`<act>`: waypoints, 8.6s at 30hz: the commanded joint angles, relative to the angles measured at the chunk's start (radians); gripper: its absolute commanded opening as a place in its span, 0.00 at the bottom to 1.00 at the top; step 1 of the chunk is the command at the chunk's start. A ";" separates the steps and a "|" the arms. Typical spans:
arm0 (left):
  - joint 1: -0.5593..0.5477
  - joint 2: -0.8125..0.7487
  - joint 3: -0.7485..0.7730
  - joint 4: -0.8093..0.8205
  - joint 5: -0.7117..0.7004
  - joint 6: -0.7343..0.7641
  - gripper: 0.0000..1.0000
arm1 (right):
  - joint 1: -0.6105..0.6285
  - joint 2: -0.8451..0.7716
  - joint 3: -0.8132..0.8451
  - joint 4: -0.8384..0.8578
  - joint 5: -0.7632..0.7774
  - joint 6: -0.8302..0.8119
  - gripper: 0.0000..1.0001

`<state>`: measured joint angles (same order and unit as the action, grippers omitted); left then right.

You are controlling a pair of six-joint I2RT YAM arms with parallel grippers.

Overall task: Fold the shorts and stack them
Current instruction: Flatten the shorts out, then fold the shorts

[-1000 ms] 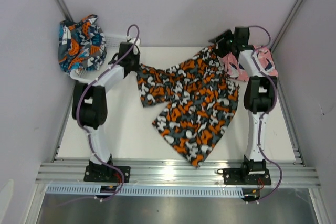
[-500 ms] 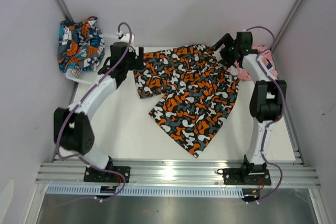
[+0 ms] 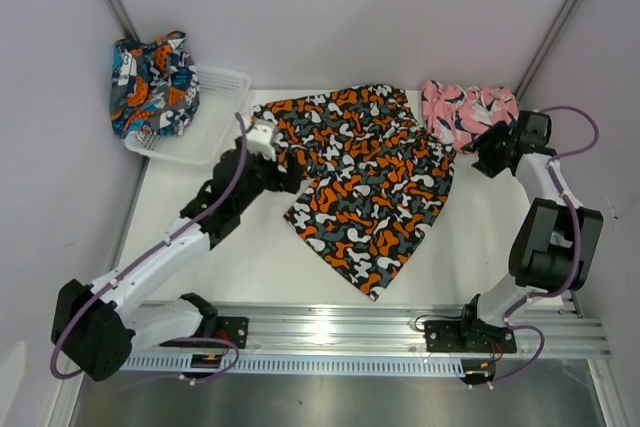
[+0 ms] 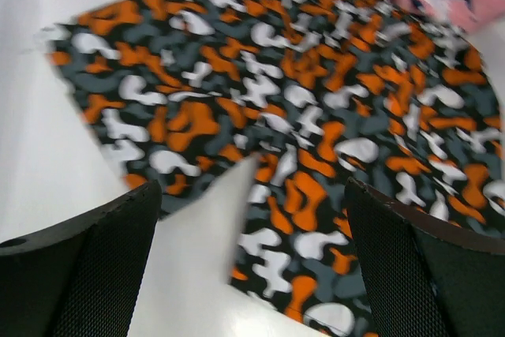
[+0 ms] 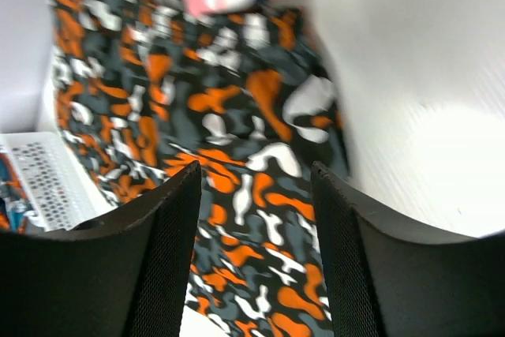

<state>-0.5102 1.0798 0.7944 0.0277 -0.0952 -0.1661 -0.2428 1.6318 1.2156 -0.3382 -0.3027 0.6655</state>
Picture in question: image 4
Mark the orange camouflage shorts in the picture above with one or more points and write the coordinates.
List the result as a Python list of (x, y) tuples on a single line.
[(178, 91)]

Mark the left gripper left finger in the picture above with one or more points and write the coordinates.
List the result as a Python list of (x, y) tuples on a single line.
[(80, 277)]

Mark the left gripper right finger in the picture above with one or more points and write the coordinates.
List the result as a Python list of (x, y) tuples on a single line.
[(424, 276)]

